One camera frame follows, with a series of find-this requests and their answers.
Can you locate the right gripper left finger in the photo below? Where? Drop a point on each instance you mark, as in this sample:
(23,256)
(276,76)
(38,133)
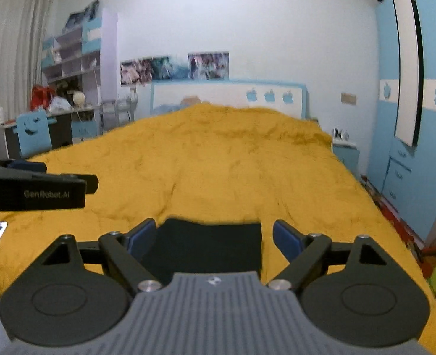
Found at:
(122,254)

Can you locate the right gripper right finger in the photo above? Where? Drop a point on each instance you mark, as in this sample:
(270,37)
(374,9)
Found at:
(306,255)

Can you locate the black pants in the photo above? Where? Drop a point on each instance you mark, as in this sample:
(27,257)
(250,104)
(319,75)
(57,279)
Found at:
(189,247)

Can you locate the blue smiley chair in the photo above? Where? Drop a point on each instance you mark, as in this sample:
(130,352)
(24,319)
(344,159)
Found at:
(32,129)

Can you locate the cluttered desk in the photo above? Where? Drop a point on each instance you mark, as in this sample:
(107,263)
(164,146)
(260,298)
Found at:
(66,128)

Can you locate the blue bedside table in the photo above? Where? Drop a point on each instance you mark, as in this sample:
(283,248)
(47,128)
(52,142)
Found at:
(348,153)

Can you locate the yellow quilted duvet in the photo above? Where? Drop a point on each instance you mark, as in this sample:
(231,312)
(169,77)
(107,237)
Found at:
(211,165)

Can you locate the white headphones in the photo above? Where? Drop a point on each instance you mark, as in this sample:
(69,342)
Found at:
(340,134)

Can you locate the grey metal chair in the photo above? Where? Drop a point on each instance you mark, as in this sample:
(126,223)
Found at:
(114,114)

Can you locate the blue pillow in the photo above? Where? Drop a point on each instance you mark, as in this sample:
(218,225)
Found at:
(169,108)

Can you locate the blue white wardrobe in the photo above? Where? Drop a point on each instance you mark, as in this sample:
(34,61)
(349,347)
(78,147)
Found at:
(402,164)

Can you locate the white blue bookshelf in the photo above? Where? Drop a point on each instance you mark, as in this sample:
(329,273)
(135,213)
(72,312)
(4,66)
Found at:
(83,57)

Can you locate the white blue bed headboard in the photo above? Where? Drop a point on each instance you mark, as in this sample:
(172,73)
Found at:
(288,98)

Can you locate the white curtain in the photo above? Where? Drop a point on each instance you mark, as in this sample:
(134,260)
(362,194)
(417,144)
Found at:
(23,26)

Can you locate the wardrobe mirror panel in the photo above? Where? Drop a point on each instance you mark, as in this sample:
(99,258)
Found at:
(410,91)

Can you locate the beige wall switch plate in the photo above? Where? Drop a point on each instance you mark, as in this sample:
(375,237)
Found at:
(349,99)

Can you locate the anime wall posters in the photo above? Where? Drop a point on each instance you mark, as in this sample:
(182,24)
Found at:
(194,66)

